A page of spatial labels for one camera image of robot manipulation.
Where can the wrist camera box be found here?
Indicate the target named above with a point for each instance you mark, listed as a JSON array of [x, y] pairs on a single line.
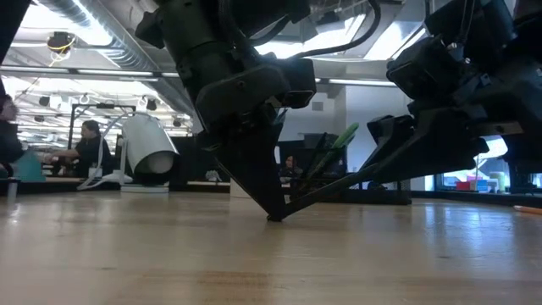
[[298, 82], [389, 127]]

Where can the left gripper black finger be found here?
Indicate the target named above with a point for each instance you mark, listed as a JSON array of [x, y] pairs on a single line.
[[254, 169]]

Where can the white plant pot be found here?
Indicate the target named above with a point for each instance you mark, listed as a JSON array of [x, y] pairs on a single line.
[[238, 190]]

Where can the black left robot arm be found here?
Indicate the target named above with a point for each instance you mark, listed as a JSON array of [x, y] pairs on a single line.
[[199, 34]]

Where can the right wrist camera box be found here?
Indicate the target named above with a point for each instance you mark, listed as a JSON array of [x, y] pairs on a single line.
[[389, 127]]

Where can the pale green container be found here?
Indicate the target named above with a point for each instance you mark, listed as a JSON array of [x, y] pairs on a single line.
[[497, 182]]

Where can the blue storage box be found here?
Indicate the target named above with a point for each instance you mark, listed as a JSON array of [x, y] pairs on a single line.
[[478, 185]]

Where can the white desk lamp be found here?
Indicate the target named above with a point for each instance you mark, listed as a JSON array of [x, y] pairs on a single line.
[[148, 140]]

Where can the black ceiling device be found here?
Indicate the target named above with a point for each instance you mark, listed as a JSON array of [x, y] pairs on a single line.
[[60, 41]]

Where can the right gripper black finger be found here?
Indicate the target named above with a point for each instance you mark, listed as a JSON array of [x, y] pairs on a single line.
[[423, 156]]

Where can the silver ventilation duct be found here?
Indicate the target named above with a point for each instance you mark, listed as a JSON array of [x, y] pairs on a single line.
[[127, 46]]

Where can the person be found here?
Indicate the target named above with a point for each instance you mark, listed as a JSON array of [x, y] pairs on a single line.
[[8, 144], [289, 169], [91, 154]]

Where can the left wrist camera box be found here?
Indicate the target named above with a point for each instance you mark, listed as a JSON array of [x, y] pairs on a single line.
[[298, 82]]

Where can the red storage box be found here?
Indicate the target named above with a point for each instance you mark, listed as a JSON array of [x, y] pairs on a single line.
[[462, 185]]

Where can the grey metal post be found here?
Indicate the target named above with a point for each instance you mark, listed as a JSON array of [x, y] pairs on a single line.
[[12, 190]]

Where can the small potted plant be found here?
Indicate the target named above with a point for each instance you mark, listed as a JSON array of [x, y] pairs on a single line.
[[213, 175]]

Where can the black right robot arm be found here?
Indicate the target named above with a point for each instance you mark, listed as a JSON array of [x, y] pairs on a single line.
[[487, 51]]

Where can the teal object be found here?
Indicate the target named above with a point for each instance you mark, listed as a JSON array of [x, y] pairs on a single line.
[[31, 169]]

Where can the black metal rig frame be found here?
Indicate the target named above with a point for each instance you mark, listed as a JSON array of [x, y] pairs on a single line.
[[523, 178]]

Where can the orange pencil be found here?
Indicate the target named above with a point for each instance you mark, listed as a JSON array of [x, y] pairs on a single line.
[[529, 209]]

